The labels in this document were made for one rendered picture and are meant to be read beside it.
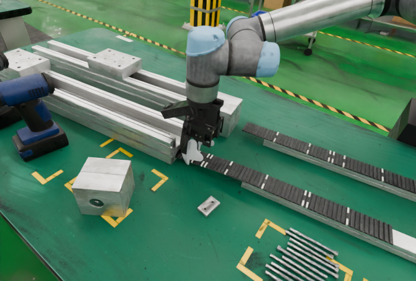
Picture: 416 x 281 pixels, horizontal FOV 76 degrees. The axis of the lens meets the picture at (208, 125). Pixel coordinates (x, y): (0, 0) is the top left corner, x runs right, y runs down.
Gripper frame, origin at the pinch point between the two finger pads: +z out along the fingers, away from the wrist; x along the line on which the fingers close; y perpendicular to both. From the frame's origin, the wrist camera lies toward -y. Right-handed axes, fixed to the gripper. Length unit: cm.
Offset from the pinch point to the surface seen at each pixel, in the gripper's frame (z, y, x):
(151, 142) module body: -3.3, -9.8, -4.9
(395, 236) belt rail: -1, 52, 0
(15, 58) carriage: -10, -70, 0
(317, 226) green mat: 2.2, 36.5, -3.6
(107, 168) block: -7.1, -10.1, -20.3
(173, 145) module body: -4.4, -3.6, -3.6
